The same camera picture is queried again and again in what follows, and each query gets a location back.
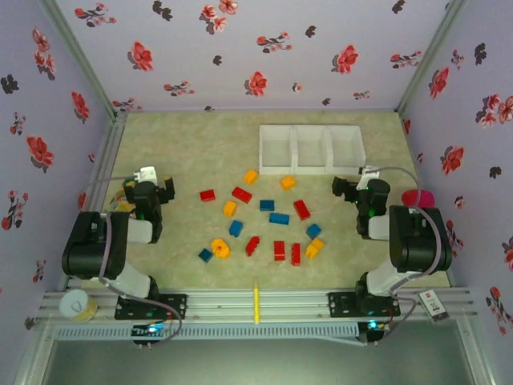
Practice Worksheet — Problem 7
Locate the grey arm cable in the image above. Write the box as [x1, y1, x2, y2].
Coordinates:
[362, 164, 446, 347]
[88, 172, 184, 348]

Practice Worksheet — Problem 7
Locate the white card with red mark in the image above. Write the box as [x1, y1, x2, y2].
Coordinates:
[418, 290, 450, 323]

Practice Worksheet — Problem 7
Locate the circuit board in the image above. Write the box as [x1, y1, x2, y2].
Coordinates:
[358, 319, 392, 346]
[131, 323, 172, 346]

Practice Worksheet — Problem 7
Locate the left circuit board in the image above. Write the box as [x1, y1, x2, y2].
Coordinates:
[131, 323, 172, 346]

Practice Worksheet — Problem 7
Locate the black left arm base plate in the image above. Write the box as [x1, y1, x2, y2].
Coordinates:
[115, 294, 188, 321]

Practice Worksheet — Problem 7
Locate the aluminium frame post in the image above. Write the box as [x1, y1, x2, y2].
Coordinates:
[38, 0, 129, 125]
[394, 0, 470, 117]

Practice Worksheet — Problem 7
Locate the green snack packet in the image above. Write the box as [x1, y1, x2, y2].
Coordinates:
[104, 178, 137, 213]

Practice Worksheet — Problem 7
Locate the grey slotted cable tray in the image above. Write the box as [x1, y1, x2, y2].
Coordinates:
[54, 323, 360, 341]

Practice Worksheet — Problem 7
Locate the aluminium frame leg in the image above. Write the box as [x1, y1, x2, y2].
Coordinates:
[14, 320, 57, 385]
[456, 318, 498, 385]

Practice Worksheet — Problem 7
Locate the grey left arm cable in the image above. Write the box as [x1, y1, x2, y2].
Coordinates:
[88, 172, 184, 348]

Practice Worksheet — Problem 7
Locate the right circuit board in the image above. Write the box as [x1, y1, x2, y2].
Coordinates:
[358, 319, 392, 346]

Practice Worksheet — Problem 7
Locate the pink bowl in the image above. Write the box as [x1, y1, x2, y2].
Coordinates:
[400, 188, 436, 209]

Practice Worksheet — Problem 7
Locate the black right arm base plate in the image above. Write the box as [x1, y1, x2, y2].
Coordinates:
[327, 291, 401, 318]

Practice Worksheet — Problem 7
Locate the aluminium front rail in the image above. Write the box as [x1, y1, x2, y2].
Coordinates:
[39, 287, 478, 322]

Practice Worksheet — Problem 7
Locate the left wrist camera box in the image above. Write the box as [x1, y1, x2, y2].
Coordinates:
[133, 166, 160, 184]

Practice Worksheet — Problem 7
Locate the aluminium side rail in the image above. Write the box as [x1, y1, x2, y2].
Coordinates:
[58, 113, 128, 292]

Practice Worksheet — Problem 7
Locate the yellow cup with white lid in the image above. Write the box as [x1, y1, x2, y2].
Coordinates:
[59, 289, 99, 323]

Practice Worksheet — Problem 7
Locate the white three-compartment container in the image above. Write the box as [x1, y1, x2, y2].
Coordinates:
[258, 124, 366, 176]

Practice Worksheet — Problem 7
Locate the yellow lego with round hole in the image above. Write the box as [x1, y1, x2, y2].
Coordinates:
[210, 237, 231, 260]

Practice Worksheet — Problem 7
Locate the yellow marker strip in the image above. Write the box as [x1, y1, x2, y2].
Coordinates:
[252, 276, 261, 325]

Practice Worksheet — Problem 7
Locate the grey right arm cable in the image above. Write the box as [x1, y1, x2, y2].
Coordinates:
[362, 164, 446, 347]

